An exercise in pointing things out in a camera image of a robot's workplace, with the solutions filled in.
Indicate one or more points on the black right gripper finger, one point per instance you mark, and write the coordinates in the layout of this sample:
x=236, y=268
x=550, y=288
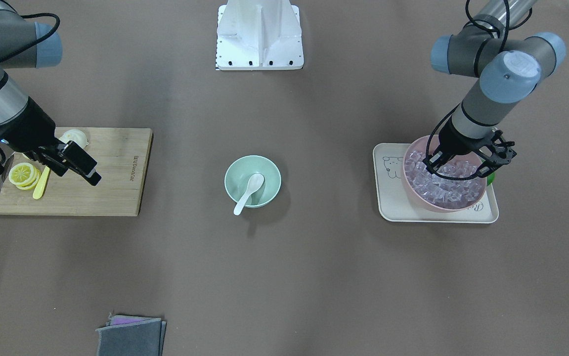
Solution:
x=76, y=159

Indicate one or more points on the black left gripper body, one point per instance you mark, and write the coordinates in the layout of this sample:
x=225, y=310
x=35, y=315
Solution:
x=456, y=142

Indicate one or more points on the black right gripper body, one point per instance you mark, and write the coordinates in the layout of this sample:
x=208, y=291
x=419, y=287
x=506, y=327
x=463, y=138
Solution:
x=31, y=129

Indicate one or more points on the white ceramic spoon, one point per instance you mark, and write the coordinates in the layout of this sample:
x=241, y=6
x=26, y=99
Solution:
x=254, y=183

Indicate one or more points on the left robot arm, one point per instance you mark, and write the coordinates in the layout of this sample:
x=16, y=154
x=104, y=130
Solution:
x=507, y=71

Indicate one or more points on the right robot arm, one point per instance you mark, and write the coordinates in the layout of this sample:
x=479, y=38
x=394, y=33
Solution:
x=31, y=41

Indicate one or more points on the clear ice cubes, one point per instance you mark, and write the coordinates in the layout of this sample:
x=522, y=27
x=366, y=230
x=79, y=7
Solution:
x=442, y=192

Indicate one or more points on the pink bowl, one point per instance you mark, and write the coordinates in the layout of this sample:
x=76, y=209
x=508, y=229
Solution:
x=458, y=168

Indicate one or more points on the green bowl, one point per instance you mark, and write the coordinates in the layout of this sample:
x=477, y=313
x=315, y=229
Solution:
x=238, y=175

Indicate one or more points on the yellow knife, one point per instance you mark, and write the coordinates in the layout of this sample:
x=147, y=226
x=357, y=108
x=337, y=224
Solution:
x=39, y=189

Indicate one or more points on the lemon slices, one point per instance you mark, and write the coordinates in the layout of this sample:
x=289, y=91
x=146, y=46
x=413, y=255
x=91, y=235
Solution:
x=24, y=176

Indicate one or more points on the bamboo cutting board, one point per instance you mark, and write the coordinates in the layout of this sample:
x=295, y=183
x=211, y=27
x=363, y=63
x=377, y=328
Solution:
x=122, y=161

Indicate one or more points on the cream rabbit tray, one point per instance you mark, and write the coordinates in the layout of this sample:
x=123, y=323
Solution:
x=397, y=204

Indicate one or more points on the grey folded cloths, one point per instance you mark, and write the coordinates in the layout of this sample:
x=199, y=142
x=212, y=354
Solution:
x=127, y=335

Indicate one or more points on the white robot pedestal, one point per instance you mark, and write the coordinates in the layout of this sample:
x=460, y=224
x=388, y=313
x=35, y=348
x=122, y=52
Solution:
x=259, y=35

